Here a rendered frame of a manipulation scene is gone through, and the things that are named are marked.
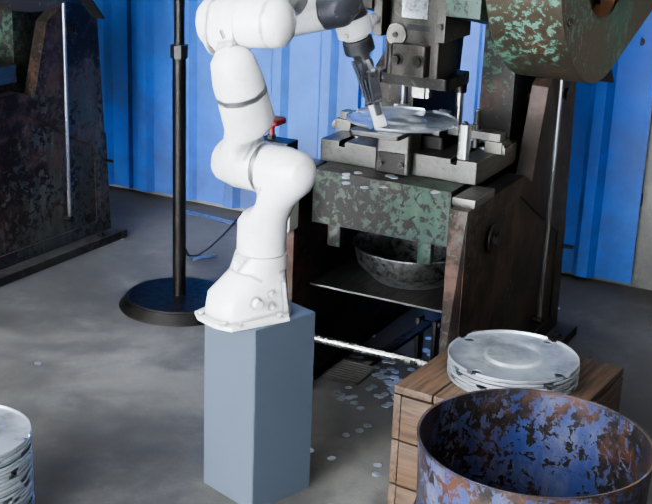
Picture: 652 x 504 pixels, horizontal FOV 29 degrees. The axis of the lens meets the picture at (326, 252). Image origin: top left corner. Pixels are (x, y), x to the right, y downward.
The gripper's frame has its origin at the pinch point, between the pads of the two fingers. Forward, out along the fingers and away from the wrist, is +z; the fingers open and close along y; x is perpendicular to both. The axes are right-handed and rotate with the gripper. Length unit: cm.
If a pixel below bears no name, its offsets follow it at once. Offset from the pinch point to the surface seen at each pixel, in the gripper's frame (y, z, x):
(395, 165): -4.4, 16.4, 2.4
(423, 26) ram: -10.1, -14.1, 21.0
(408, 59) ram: -9.7, -7.4, 14.8
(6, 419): 28, 26, -109
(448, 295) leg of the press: 19.8, 44.4, -0.4
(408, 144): -2.3, 11.4, 6.6
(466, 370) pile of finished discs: 64, 39, -15
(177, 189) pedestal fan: -88, 31, -44
